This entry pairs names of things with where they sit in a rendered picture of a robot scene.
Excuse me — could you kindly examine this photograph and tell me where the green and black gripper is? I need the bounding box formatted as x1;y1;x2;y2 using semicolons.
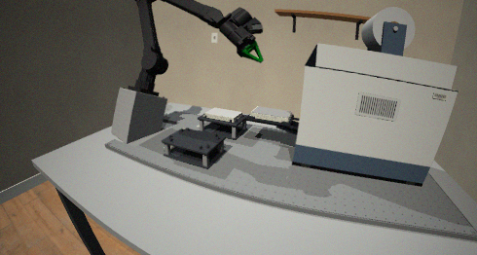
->
228;30;264;63

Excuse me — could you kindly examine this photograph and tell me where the grey cylinder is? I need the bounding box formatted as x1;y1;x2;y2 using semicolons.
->
361;7;416;52

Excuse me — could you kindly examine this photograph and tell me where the white sheet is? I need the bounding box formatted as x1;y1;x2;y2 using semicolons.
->
251;106;291;118

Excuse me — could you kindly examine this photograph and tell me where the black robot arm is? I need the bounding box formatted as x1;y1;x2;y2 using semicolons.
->
128;0;263;96

